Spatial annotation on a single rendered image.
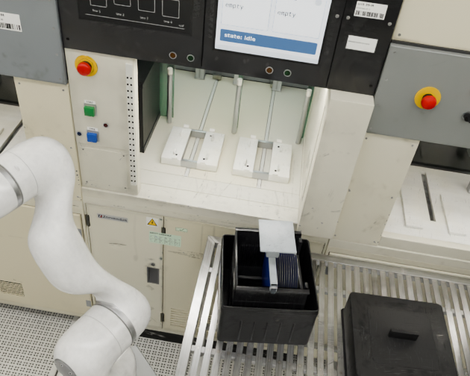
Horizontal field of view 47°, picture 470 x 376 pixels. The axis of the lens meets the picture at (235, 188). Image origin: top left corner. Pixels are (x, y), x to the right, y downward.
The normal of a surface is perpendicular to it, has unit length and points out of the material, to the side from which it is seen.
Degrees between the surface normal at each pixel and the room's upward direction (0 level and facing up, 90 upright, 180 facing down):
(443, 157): 90
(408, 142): 90
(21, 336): 0
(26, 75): 90
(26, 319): 0
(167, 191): 0
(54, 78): 90
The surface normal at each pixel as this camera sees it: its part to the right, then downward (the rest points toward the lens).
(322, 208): -0.14, 0.65
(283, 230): 0.10, -0.74
